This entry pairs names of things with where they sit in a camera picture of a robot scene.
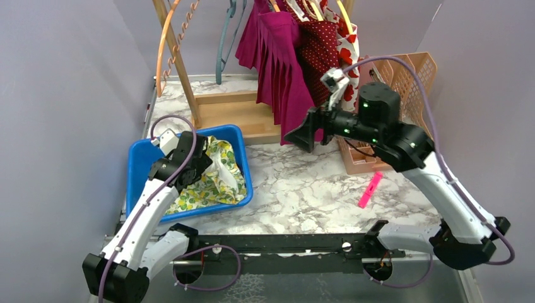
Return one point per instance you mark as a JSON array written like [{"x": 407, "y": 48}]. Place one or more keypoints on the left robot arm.
[{"x": 122, "y": 271}]

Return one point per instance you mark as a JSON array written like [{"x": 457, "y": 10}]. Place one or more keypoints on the wooden clothes rack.
[{"x": 241, "y": 109}]

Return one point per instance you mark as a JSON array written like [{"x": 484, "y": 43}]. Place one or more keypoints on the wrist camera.
[
  {"x": 336, "y": 81},
  {"x": 166, "y": 142}
]

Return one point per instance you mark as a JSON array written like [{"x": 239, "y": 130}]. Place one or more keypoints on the lemon print skirt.
[{"x": 221, "y": 183}]

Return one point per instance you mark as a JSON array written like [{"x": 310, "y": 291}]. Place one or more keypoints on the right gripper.
[{"x": 304, "y": 136}]

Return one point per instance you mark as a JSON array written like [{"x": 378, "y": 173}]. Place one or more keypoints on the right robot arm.
[{"x": 461, "y": 240}]

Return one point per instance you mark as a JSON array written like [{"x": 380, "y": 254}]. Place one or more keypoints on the pink clipboard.
[{"x": 370, "y": 72}]

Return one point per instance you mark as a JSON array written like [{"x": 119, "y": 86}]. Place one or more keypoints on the orange wavy hanger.
[{"x": 169, "y": 39}]

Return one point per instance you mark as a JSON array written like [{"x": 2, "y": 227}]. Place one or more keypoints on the blue plastic bin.
[{"x": 142, "y": 154}]

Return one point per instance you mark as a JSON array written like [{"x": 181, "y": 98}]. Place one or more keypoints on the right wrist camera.
[{"x": 336, "y": 81}]

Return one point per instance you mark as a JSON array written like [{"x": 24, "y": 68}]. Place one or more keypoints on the peach plastic organizer basket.
[{"x": 356, "y": 155}]

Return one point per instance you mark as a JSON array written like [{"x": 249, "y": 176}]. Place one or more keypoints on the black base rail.
[{"x": 280, "y": 254}]

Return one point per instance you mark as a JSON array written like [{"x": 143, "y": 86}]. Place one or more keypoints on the red poppy print skirt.
[{"x": 348, "y": 51}]

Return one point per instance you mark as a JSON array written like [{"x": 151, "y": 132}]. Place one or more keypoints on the pink marker pen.
[{"x": 370, "y": 190}]

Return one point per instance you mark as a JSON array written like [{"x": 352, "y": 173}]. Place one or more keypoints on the grey-blue hanger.
[{"x": 223, "y": 54}]

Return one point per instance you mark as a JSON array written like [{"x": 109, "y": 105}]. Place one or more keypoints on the magenta pleated skirt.
[{"x": 268, "y": 44}]

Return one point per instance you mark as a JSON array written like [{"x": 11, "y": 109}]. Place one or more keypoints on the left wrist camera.
[{"x": 166, "y": 142}]

